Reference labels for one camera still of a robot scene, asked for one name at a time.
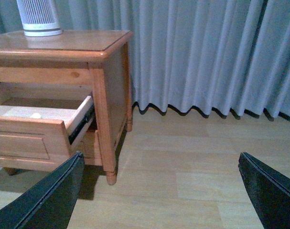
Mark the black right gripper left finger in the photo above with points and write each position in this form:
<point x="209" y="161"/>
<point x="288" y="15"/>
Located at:
<point x="49" y="204"/>

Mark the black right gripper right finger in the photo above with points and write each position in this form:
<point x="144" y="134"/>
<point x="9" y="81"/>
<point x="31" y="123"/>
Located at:
<point x="268" y="190"/>

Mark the wooden drawer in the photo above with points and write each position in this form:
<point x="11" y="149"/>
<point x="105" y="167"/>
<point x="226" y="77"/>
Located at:
<point x="42" y="144"/>
<point x="90" y="148"/>

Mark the wooden nightstand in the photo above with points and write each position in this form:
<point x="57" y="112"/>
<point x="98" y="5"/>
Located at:
<point x="70" y="66"/>

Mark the grey pleated curtain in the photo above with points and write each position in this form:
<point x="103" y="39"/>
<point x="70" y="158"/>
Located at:
<point x="210" y="54"/>

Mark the white ribbed table lamp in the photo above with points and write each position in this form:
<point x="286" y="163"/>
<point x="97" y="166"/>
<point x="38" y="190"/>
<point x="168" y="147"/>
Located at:
<point x="39" y="18"/>

